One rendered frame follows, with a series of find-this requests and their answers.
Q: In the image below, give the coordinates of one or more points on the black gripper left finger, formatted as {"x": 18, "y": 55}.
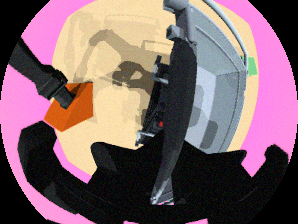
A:
{"x": 143, "y": 162}

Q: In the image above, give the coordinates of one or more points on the small green block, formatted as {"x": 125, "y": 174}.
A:
{"x": 252, "y": 69}

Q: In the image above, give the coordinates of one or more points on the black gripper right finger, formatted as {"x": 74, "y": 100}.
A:
{"x": 193, "y": 166}

